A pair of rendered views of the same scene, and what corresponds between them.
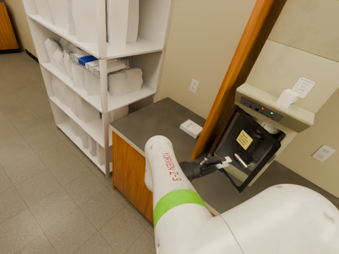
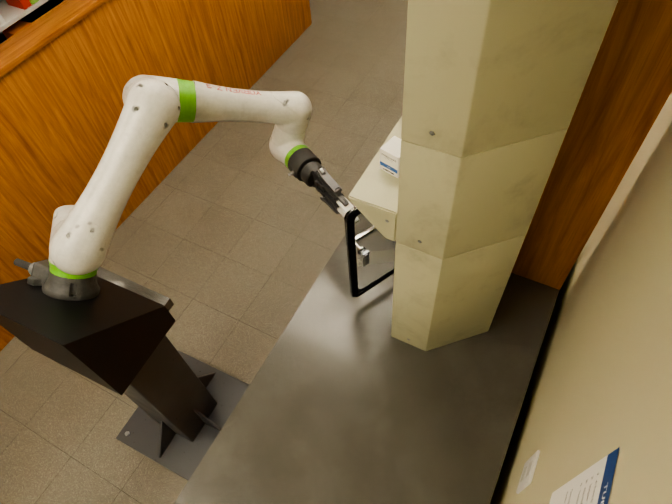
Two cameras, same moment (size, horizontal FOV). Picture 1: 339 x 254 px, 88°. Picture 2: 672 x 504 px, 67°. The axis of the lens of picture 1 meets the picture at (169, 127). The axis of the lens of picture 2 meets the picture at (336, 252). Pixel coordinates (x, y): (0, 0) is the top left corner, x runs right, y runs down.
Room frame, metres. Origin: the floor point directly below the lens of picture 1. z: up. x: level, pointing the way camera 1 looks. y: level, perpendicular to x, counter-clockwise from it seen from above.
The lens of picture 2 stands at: (0.61, -1.25, 2.32)
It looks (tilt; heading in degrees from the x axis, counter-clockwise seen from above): 54 degrees down; 93
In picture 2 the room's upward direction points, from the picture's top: 7 degrees counter-clockwise
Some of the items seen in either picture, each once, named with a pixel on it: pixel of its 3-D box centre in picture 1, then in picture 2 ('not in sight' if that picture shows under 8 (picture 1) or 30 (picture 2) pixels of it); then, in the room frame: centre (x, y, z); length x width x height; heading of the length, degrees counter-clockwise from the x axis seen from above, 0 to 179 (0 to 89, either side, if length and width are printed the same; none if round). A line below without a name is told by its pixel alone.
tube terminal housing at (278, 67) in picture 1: (263, 118); (468, 233); (0.90, -0.51, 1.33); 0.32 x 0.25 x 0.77; 60
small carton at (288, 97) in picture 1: (287, 98); (395, 157); (0.72, -0.45, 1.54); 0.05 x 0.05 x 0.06; 46
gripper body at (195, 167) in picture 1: (196, 169); (318, 179); (0.52, -0.17, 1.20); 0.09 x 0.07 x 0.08; 123
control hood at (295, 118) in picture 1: (268, 109); (401, 171); (0.74, -0.42, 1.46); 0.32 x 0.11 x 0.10; 60
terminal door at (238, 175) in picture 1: (237, 150); (392, 234); (0.73, -0.39, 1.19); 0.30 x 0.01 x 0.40; 33
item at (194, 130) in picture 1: (191, 128); not in sight; (1.12, -0.18, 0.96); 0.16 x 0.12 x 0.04; 60
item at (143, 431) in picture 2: not in sight; (155, 378); (-0.20, -0.47, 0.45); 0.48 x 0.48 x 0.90; 62
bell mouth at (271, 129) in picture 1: (267, 119); not in sight; (0.86, -0.51, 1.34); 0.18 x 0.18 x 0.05
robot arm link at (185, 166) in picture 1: (183, 173); (304, 166); (0.48, -0.11, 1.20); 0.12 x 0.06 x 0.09; 33
